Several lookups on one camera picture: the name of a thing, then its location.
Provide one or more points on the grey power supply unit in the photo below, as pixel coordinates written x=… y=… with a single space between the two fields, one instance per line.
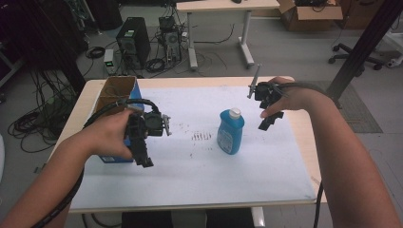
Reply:
x=108 y=60

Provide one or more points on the black tape strip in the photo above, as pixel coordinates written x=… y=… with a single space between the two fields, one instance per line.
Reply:
x=39 y=168

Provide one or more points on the person's right hand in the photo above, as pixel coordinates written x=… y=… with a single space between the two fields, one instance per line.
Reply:
x=296 y=96

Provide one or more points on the dark curtain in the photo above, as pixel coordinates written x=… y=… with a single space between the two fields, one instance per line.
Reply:
x=41 y=31

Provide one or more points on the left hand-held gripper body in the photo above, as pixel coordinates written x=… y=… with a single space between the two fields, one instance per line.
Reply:
x=152 y=123

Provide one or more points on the black office chair base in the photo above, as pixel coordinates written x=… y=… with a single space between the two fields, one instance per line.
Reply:
x=351 y=55

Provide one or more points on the person's left hand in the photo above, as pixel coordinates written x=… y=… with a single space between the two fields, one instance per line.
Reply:
x=106 y=134

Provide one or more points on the grey floor mat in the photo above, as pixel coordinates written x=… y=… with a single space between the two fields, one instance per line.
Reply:
x=361 y=117

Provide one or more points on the blue detergent bottle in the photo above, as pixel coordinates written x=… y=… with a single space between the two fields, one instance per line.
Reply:
x=230 y=133

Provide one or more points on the white table mat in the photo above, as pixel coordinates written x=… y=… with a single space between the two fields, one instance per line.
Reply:
x=196 y=177

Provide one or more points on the black computer tower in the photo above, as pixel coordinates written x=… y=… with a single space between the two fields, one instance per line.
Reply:
x=134 y=41

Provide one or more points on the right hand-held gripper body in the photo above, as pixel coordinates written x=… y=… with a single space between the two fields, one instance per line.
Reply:
x=266 y=93

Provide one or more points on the white leg wooden desk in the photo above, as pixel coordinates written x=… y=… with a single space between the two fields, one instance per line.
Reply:
x=221 y=6

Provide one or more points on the open frame computer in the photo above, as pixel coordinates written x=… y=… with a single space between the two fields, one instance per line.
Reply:
x=171 y=41

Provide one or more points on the blue cardboard box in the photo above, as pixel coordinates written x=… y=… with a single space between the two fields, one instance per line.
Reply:
x=115 y=90

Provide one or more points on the black metal post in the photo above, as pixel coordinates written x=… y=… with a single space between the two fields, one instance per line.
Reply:
x=367 y=41

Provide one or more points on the person's dark pants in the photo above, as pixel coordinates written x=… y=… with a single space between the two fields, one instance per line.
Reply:
x=149 y=219

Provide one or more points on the open brown cardboard box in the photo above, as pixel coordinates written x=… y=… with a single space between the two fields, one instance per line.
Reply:
x=312 y=15

